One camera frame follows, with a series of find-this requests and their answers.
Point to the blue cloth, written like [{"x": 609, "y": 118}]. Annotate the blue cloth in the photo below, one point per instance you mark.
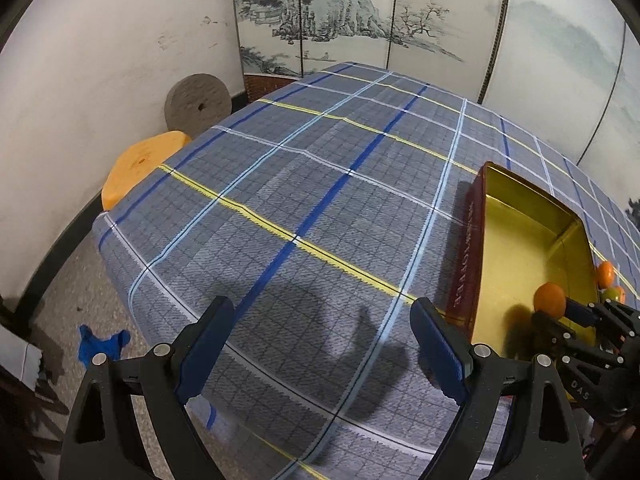
[{"x": 100, "y": 347}]

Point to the orange mandarin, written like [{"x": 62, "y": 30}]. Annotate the orange mandarin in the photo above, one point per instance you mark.
[
  {"x": 549, "y": 297},
  {"x": 606, "y": 275}
]

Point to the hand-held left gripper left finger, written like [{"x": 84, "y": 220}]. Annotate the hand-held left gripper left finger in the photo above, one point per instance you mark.
[{"x": 205, "y": 345}]

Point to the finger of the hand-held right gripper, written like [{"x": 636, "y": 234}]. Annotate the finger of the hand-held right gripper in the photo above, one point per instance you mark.
[
  {"x": 580, "y": 312},
  {"x": 555, "y": 332}
]

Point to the red and gold tin box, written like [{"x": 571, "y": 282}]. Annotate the red and gold tin box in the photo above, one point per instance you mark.
[{"x": 520, "y": 260}]

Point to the blue plaid tablecloth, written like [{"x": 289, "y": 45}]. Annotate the blue plaid tablecloth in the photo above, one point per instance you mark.
[{"x": 300, "y": 185}]

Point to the green tomato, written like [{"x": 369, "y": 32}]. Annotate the green tomato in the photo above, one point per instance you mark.
[{"x": 616, "y": 294}]

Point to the orange wooden stool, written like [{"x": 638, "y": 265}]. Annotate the orange wooden stool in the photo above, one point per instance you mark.
[{"x": 140, "y": 165}]

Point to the blue tape strip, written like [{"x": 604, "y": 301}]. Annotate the blue tape strip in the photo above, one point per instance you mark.
[{"x": 212, "y": 416}]

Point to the painted folding screen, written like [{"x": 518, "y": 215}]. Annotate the painted folding screen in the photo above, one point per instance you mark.
[{"x": 450, "y": 20}]

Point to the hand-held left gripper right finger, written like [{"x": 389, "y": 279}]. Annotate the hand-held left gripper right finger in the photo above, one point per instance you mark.
[{"x": 445, "y": 355}]

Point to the grey round millstone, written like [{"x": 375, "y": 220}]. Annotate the grey round millstone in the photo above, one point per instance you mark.
[{"x": 190, "y": 100}]

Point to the white paper sheet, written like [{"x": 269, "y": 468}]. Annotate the white paper sheet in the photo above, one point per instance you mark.
[{"x": 17, "y": 355}]

